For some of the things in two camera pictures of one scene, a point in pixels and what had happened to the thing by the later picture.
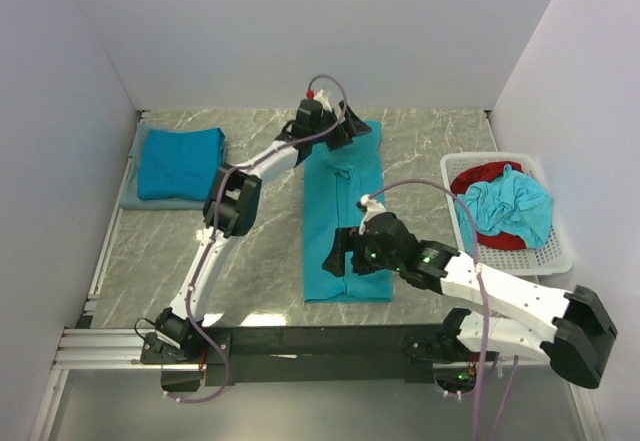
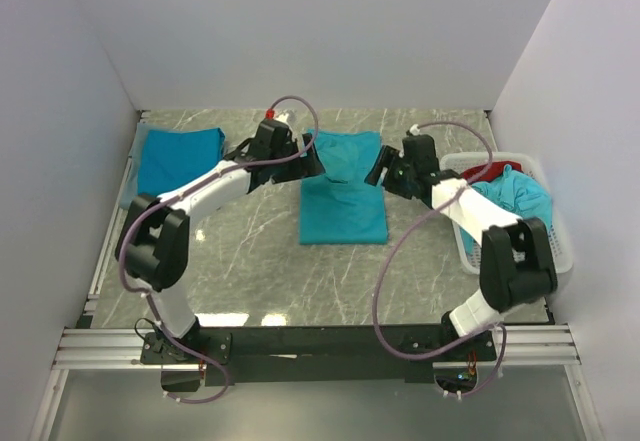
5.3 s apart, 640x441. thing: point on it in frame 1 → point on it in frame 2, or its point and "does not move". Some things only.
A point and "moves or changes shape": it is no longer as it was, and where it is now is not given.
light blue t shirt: (514, 204) does not move
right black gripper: (348, 239) → (389, 158)
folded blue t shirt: (179, 164) does not move
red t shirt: (485, 171) does not move
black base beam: (312, 353) does not move
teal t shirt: (334, 183) moves or changes shape
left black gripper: (350, 128) → (306, 167)
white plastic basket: (552, 257) does not move
